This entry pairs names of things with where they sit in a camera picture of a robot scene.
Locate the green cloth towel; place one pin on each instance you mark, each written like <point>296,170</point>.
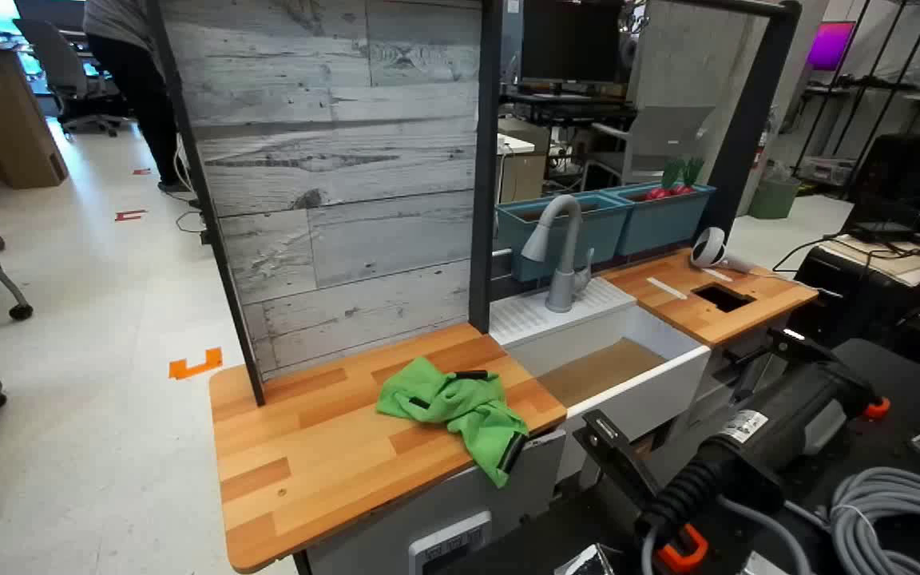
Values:
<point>460,410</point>

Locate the grey metal faucet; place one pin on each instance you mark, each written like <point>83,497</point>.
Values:
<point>565,275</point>

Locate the grey wood-look back panel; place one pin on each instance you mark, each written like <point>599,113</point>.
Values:
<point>333,161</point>

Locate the white sink basin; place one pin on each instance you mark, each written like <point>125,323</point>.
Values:
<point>640,387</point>

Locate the white stick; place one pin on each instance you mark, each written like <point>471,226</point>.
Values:
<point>667,290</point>

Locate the red items in bin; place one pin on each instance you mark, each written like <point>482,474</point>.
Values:
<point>664,192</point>

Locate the black computer monitor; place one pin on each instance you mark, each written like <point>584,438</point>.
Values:
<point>574,35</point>

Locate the orange floor tape marker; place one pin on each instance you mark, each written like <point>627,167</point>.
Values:
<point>197,364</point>

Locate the wooden counter with cutout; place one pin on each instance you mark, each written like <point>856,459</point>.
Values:
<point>766,292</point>

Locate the black clamp with orange ends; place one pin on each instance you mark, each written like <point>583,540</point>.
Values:
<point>734,449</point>

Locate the green bucket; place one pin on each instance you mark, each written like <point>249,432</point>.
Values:
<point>770,196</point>

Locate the red floor tape marker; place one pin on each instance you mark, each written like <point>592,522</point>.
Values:
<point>130,215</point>

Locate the person in dark trousers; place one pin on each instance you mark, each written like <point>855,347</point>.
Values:
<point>143,97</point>

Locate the purple lit monitor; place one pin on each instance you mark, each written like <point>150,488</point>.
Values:
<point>830,45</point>

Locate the dark office chair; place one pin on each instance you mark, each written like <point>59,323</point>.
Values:
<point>63,75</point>

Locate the metal shelf rack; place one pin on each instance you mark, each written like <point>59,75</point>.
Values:
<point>885,97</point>

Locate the wooden desk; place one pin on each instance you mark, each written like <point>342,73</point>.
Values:
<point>1,117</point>

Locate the black vertical frame post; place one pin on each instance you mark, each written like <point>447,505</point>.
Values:
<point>482,161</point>

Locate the black slanted frame post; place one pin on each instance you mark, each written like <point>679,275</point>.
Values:
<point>204,204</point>

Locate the black frame with crossbar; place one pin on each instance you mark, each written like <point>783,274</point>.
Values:
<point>743,139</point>

